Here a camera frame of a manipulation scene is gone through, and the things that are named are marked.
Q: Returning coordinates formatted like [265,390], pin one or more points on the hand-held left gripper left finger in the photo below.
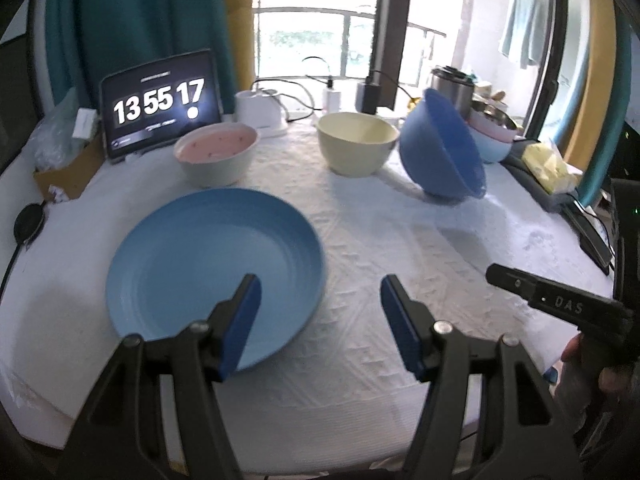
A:
[245,320]

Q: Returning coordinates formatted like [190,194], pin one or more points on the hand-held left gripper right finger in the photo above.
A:
[400,330]

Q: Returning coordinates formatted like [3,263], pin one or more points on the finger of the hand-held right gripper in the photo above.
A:
[560,305]

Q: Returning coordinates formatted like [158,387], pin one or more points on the blue plate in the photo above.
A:
[210,260]

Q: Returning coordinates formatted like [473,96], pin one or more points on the pink dotted ceramic bowl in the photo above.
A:
[215,155]

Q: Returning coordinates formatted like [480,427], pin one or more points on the dark blue bowl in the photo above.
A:
[440,155]

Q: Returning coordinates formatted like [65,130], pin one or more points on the cream bowl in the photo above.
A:
[357,145]

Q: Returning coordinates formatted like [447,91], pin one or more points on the person's right hand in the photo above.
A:
[575,370]

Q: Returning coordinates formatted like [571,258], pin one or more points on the black phone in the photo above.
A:
[592,240]

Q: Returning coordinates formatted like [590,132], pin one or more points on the dark grey cloth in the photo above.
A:
[550,200]

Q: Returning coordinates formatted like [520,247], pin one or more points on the white textured tablecloth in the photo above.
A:
[400,240]

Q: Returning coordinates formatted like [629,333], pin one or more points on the yellow tissue pack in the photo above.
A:
[550,167]

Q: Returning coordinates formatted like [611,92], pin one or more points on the teal curtain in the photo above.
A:
[140,20]
[617,110]

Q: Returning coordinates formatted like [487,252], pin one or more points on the light blue plastic bowl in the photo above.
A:
[495,150]

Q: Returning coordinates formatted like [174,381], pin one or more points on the pale pink plastic bowl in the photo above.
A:
[492,132]

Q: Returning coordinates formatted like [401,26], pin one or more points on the stainless steel bowl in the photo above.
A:
[492,115]

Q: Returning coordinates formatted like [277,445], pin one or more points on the white desk lamp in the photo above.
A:
[260,115]

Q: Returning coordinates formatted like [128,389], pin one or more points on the white power strip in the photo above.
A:
[392,119]

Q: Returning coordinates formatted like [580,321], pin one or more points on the cardboard box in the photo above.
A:
[70,175]

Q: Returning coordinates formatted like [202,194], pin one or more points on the stainless steel tumbler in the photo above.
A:
[452,92]

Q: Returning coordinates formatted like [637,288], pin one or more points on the tablet with clock display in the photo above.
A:
[160,105]

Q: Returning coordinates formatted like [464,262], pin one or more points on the black charger plug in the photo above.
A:
[369,97]

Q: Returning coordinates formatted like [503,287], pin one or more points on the hanging light blue towel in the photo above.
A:
[520,30]

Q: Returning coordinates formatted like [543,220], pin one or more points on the white charger plug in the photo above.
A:
[331,99]

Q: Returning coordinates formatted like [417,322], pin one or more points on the small white box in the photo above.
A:
[84,124]

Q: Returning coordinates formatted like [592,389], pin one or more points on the clear plastic bag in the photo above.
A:
[55,130]

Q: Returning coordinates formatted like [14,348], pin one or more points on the black sliding door frame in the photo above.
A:
[390,20]

